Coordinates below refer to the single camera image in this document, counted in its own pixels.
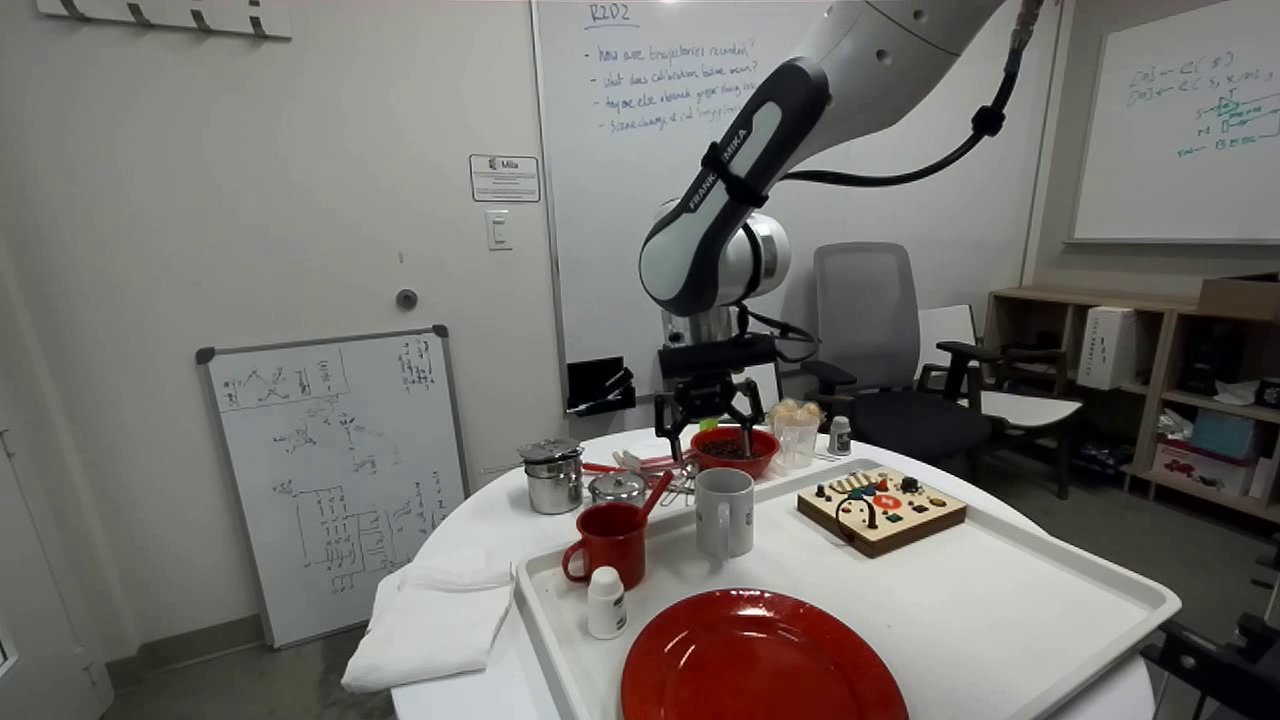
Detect white wall sign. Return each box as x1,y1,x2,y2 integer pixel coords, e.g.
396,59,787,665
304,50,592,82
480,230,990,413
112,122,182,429
463,149,544,206

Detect white ceramic mug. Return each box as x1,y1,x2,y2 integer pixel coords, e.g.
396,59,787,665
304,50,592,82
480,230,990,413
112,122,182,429
693,462,761,561

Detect white plastic tray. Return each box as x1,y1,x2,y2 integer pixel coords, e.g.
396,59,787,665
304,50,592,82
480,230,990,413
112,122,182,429
510,456,1182,720

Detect white folded cloth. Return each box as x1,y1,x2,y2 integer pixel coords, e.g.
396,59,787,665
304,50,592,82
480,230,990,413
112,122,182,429
338,541,516,694

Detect black equipment stand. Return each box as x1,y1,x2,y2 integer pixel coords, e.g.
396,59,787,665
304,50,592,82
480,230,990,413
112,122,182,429
1140,533,1280,720

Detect wall whiteboard with green writing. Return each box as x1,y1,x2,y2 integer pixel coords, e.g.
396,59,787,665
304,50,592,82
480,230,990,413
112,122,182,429
1071,0,1280,249

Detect clear measuring cup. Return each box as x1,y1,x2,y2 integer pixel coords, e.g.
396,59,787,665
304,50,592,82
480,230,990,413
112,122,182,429
585,468,653,510

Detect black wall holder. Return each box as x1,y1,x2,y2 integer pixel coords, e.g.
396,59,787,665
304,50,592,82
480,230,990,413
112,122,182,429
564,353,638,419

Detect wall coat hook rail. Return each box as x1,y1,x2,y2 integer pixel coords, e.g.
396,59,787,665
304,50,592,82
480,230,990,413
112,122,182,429
31,0,297,43

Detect wooden busy board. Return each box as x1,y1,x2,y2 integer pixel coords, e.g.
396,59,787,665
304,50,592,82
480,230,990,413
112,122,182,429
795,468,972,561

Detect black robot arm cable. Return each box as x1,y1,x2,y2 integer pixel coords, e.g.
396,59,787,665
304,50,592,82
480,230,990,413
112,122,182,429
779,0,1053,193

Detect cardboard box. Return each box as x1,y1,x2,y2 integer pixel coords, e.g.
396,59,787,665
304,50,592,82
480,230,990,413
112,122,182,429
1196,272,1280,322

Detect white binder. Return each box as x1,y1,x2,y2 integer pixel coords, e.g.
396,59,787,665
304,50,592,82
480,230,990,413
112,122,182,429
1074,302,1145,392

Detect red mug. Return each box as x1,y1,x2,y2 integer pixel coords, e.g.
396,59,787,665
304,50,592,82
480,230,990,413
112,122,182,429
558,498,653,592

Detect small leaning whiteboard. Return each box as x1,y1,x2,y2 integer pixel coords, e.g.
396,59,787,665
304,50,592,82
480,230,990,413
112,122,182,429
191,321,472,653

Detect red tongs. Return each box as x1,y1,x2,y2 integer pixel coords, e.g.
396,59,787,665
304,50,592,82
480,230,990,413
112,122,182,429
578,447,701,488

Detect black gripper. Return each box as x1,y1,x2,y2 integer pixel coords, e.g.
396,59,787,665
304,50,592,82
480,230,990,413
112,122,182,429
653,330,783,462

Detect small white bottle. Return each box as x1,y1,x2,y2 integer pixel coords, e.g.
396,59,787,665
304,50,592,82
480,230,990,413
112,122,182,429
585,564,631,643

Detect wooden shelf unit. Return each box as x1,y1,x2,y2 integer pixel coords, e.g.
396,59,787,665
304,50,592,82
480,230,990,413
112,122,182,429
989,285,1280,528

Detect red plastic spoon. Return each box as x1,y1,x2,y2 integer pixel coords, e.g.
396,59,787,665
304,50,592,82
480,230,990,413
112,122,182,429
636,468,681,528

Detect white folding chair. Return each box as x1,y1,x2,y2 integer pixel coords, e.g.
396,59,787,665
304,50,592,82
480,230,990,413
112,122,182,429
662,329,787,425

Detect clear cup with eggs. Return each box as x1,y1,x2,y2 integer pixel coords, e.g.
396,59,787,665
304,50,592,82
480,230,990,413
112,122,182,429
763,394,826,472

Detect white seat chair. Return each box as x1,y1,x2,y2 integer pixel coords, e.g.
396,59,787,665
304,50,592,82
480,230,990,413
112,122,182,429
917,300,1086,498

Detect large wall whiteboard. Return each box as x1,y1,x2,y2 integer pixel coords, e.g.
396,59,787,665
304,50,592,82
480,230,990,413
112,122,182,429
526,0,1071,405

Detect red bowl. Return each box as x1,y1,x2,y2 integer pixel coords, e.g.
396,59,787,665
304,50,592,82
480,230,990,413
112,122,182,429
687,425,783,483

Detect grey office chair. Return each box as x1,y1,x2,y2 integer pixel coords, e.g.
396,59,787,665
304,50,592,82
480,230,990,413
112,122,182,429
783,239,994,472

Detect small metal pot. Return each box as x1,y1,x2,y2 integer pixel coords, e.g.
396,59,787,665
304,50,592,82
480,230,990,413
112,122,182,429
516,434,586,521

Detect red plate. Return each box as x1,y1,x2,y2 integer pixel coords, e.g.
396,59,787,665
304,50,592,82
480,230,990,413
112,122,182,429
615,586,911,720

